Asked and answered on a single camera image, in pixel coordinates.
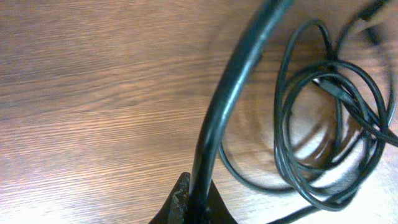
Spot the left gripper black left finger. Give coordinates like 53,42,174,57
149,172,190,224

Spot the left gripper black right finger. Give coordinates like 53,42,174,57
205,182,237,224

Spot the thin black USB cable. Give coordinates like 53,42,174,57
217,18,398,224

